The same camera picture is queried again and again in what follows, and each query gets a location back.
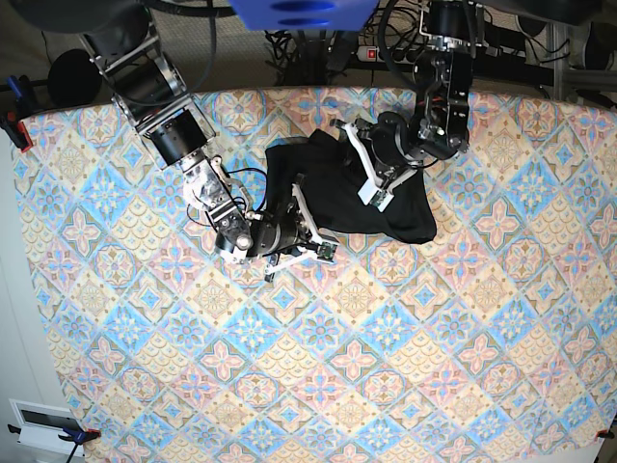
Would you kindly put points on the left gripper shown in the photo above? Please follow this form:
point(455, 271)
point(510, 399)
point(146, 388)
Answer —
point(383, 149)

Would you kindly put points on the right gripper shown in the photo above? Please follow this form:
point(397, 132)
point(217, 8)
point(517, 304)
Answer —
point(286, 236)

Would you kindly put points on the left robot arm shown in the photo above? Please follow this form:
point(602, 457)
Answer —
point(440, 79)

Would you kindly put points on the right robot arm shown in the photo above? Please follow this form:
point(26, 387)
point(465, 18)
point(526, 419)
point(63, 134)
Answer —
point(153, 96)

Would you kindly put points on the white power strip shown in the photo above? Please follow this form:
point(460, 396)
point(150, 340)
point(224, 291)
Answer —
point(369, 54)

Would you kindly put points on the patterned tile tablecloth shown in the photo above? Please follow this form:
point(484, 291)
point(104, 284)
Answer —
point(494, 342)

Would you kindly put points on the black round stool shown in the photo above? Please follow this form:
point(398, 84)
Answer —
point(73, 80)

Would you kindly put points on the lower left table clamp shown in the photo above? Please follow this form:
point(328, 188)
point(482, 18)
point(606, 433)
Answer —
point(72, 435)

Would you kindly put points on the table clamp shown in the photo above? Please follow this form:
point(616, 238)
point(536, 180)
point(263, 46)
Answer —
point(605, 434)
point(72, 435)
point(11, 121)

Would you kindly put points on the upper left table clamp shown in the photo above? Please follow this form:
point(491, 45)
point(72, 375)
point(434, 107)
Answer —
point(11, 121)

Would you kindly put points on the lower right table clamp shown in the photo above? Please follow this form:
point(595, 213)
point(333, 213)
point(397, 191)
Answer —
point(605, 434)

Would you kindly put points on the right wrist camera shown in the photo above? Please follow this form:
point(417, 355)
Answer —
point(326, 251)

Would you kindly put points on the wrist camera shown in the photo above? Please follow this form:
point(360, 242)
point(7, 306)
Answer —
point(371, 194)
point(326, 251)

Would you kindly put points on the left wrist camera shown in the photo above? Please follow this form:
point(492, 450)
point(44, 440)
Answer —
point(371, 194)

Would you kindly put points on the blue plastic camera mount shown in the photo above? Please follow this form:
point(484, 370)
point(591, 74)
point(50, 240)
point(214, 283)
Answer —
point(332, 15)

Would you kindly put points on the white wall outlet box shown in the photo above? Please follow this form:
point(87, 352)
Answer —
point(41, 425)

